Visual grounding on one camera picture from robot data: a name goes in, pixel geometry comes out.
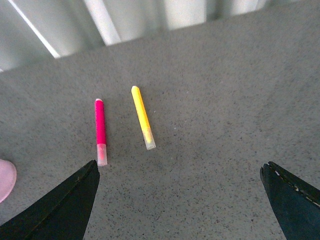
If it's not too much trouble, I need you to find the yellow marker pen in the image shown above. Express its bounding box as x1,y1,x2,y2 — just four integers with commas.
131,86,156,150

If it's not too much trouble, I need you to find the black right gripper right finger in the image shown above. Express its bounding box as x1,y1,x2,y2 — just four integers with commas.
260,161,320,240

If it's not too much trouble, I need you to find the pink marker pen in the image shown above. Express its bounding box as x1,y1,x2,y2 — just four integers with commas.
94,98,108,167

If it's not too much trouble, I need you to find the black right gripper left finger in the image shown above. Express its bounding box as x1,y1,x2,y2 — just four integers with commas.
0,160,100,240

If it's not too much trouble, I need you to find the pink mesh pen cup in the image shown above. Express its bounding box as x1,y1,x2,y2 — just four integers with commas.
0,159,17,203

